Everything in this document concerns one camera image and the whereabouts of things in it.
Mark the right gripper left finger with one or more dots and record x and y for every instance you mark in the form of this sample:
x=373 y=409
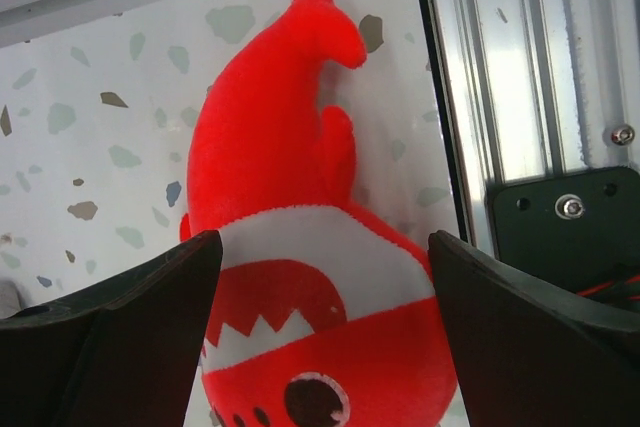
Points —
x=121 y=352

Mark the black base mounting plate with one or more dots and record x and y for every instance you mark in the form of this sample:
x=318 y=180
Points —
x=579 y=232

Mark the aluminium frame rail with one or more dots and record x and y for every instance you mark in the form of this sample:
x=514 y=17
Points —
x=530 y=89

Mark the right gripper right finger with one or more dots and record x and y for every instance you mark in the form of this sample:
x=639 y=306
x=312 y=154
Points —
x=529 y=353

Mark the red shark plush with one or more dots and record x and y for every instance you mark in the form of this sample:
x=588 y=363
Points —
x=324 y=315

